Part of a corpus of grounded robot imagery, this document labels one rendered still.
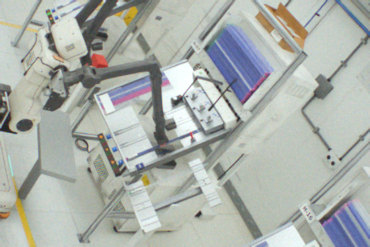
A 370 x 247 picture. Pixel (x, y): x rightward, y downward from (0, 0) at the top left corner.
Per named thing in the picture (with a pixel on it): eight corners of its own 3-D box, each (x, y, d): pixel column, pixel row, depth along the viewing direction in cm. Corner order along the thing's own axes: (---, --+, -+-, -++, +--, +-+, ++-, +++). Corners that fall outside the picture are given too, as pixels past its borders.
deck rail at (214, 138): (131, 177, 326) (129, 172, 321) (129, 175, 327) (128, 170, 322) (232, 135, 340) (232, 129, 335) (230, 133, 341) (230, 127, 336)
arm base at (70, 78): (59, 67, 264) (63, 82, 257) (74, 63, 266) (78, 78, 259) (61, 78, 271) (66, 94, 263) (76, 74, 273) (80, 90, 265)
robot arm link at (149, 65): (157, 51, 281) (164, 62, 274) (156, 70, 291) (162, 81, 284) (77, 67, 268) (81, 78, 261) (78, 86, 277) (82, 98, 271)
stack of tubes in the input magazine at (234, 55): (241, 103, 324) (267, 72, 311) (204, 51, 352) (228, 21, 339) (253, 106, 332) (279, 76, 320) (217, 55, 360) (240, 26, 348)
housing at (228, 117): (225, 135, 341) (225, 123, 330) (193, 84, 368) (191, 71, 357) (236, 131, 343) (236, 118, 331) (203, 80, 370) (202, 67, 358)
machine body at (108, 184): (113, 236, 377) (158, 185, 348) (82, 164, 415) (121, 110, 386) (176, 234, 422) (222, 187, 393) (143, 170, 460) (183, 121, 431)
